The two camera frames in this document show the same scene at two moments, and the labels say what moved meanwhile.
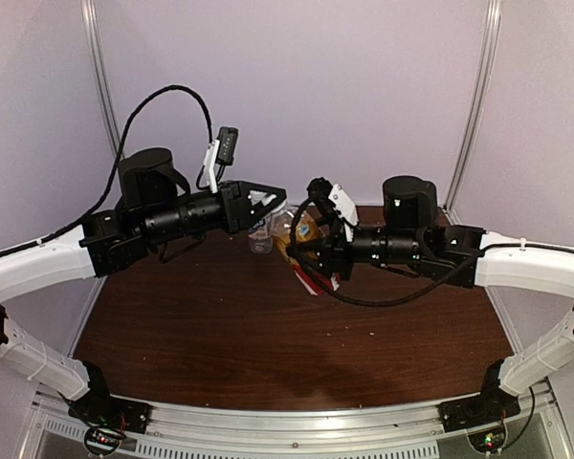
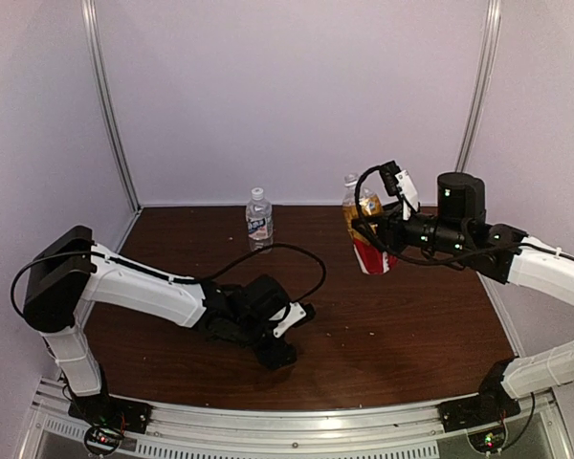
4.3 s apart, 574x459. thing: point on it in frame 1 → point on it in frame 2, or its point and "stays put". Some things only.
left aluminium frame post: x=89 y=16 stays put
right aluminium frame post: x=480 y=107 stays put
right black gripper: x=333 y=250 → x=388 y=222
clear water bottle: x=261 y=239 stays put
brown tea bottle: x=305 y=229 → x=369 y=259
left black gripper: x=237 y=210 → x=276 y=357
